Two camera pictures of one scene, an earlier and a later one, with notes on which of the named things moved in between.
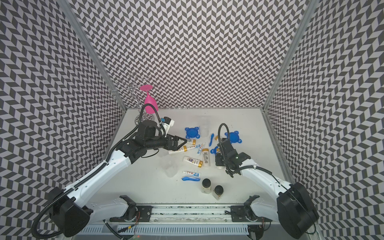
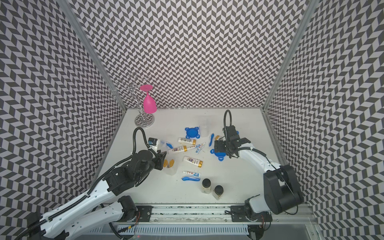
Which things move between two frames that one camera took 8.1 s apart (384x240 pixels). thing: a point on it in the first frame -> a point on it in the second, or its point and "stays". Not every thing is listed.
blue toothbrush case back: (211, 139) stays
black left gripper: (169, 139) -> (159, 159)
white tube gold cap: (206, 157) -> (170, 164)
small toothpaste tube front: (196, 174) stays
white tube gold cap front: (197, 163) stays
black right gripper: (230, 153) -> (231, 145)
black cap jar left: (206, 186) stays
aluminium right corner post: (301, 27) stays
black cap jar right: (218, 192) stays
